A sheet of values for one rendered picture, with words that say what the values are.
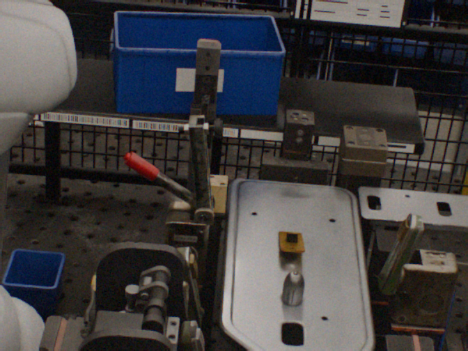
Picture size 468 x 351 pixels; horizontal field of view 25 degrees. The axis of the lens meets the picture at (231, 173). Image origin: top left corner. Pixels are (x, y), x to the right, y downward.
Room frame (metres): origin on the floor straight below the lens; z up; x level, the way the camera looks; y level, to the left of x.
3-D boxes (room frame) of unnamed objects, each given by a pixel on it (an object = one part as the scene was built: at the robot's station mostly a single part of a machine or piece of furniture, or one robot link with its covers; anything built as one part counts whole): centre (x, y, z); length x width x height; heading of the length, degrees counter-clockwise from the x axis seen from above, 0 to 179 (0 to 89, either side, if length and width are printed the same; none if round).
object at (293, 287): (1.23, -0.11, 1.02); 0.03 x 0.03 x 0.07
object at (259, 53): (1.79, 0.09, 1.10); 0.30 x 0.17 x 0.13; 99
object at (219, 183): (1.43, 0.02, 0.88); 0.04 x 0.04 x 0.36; 1
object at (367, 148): (1.63, -0.23, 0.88); 0.08 x 0.08 x 0.36; 1
